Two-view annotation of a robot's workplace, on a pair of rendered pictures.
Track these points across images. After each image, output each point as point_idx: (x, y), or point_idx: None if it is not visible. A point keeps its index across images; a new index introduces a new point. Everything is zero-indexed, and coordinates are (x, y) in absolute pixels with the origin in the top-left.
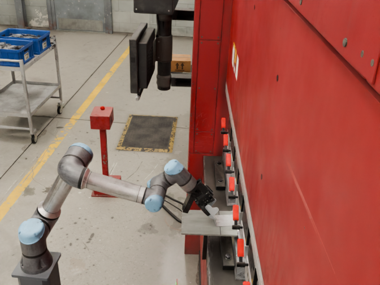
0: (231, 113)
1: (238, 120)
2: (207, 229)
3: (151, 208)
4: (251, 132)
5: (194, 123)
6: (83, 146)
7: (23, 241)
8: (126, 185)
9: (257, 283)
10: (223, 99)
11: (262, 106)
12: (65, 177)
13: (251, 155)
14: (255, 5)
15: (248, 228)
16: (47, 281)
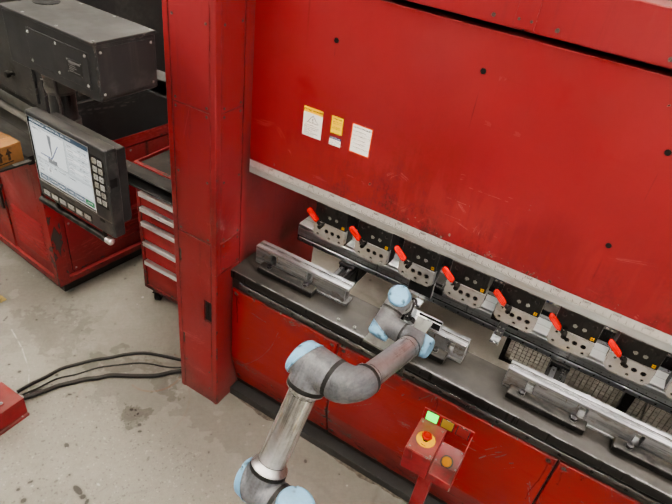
0: (339, 198)
1: (414, 203)
2: None
3: (428, 353)
4: (522, 210)
5: (220, 234)
6: (315, 343)
7: None
8: (404, 348)
9: (623, 334)
10: (247, 184)
11: (588, 180)
12: (362, 394)
13: (536, 232)
14: (488, 69)
15: (545, 301)
16: None
